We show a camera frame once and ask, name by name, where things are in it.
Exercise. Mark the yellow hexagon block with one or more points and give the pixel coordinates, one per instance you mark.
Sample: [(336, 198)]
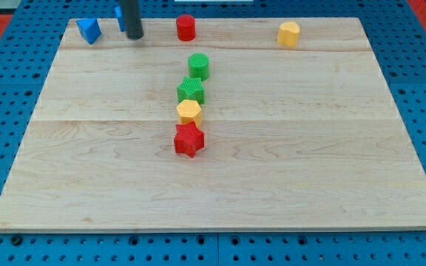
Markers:
[(189, 111)]

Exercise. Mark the red cylinder block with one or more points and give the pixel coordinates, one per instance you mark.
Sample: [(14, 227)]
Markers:
[(186, 29)]

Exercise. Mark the red star block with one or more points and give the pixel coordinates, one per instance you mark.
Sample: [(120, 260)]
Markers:
[(188, 139)]

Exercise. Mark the light wooden board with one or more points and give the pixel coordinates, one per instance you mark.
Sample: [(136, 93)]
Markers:
[(303, 139)]

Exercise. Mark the green cylinder block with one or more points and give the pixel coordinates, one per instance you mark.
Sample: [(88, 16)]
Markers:
[(198, 65)]

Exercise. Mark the yellow heart block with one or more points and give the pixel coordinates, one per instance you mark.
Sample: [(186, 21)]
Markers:
[(288, 33)]

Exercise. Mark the blue block behind pusher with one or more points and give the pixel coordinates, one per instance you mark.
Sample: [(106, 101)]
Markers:
[(120, 18)]

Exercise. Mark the blue triangle block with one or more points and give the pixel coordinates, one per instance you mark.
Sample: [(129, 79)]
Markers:
[(89, 29)]

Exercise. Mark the green star block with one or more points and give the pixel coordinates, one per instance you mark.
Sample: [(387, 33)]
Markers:
[(191, 89)]

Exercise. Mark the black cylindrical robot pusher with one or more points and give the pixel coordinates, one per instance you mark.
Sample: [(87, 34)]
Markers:
[(132, 19)]

